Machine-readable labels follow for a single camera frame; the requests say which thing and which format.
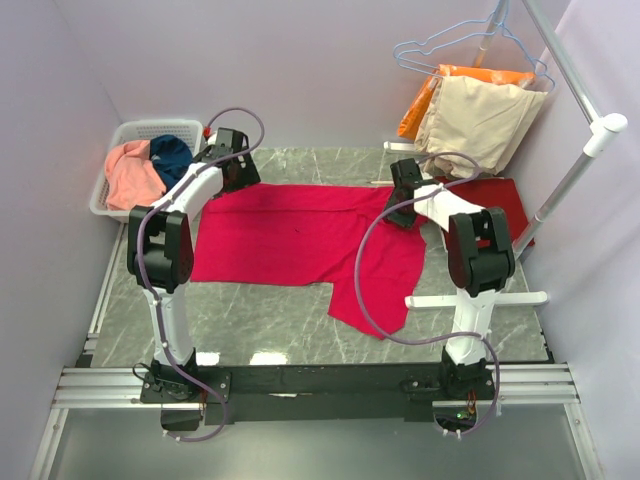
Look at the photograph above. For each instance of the dark blue t shirt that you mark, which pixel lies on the dark blue t shirt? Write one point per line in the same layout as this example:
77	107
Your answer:
170	157

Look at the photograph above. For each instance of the pink red t shirt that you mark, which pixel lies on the pink red t shirt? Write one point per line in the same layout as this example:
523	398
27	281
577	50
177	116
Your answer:
297	235

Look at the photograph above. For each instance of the salmon pink t shirt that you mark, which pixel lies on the salmon pink t shirt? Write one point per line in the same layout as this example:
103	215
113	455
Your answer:
131	177

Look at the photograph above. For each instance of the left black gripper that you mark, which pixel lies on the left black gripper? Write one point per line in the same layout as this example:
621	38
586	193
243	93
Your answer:
248	174

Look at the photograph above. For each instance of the metal clothes rack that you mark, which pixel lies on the metal clothes rack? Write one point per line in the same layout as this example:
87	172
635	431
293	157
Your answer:
586	254

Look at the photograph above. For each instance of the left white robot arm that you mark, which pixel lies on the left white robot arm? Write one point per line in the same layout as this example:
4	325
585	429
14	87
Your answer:
160	253

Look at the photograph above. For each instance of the black base beam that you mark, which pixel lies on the black base beam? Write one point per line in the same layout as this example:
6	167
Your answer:
228	395

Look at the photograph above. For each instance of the white plastic laundry basket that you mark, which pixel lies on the white plastic laundry basket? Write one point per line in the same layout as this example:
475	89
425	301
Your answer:
190	131

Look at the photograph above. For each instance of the aluminium rail frame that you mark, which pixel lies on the aluminium rail frame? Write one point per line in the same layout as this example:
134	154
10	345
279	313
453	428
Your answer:
110	388

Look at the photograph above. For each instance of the blue wire hanger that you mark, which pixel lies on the blue wire hanger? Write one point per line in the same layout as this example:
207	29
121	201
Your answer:
487	42

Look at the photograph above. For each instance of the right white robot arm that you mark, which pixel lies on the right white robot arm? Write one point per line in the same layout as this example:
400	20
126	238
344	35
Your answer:
480	261

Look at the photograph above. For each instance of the beige hanging garment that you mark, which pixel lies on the beige hanging garment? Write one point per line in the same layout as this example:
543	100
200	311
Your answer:
469	121

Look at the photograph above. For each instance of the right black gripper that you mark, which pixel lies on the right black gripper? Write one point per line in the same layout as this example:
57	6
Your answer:
401	220

